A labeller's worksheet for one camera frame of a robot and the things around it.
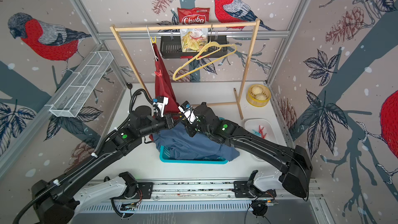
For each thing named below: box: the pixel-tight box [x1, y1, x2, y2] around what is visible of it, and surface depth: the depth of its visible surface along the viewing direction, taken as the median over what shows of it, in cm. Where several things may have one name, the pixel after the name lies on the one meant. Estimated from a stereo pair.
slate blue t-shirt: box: [152, 121, 240, 162], surface depth 78 cm
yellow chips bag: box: [179, 28, 209, 53], surface depth 88 cm
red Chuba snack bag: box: [177, 7, 211, 25], surface depth 87 cm
